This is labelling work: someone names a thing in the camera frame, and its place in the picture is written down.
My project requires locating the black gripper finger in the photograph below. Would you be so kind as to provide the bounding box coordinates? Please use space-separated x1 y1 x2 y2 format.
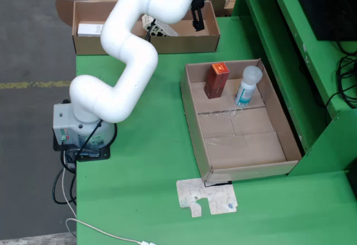
191 0 206 32

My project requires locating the cow print hand cream box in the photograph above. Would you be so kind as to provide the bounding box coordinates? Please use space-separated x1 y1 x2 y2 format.
141 14 180 37

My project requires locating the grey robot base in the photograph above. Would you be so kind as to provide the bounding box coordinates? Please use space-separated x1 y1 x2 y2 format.
52 99 118 161

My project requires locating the divided cardboard box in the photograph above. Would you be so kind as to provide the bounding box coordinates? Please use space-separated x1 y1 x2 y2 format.
55 0 226 56

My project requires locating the dark red carton box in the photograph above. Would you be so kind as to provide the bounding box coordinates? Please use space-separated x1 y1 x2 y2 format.
203 62 230 100

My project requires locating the tall white product box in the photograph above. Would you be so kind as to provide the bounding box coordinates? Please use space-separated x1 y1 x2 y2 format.
77 23 104 37

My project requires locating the shallow cardboard tray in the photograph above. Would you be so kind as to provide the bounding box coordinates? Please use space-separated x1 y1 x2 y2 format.
180 58 303 184

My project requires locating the white bottle translucent cap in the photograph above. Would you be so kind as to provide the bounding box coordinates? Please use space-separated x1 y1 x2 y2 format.
234 65 263 108

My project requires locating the black monitor with stand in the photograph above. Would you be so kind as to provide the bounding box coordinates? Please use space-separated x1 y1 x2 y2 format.
288 0 357 42

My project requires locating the green metal shelf rack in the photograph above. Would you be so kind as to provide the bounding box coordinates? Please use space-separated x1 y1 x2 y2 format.
231 0 357 177

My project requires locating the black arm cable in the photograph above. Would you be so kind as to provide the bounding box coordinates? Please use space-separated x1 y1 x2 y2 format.
62 18 157 162

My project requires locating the black looped cable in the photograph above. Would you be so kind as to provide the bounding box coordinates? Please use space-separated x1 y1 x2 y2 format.
336 55 357 109

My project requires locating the thin black cable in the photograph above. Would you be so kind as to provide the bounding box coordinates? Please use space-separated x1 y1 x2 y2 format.
325 87 357 124

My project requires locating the white cable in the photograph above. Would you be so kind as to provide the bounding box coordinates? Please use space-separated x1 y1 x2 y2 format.
61 155 157 245

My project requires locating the black base power cable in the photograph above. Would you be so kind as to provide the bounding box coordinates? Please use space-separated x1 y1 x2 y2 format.
52 166 78 205

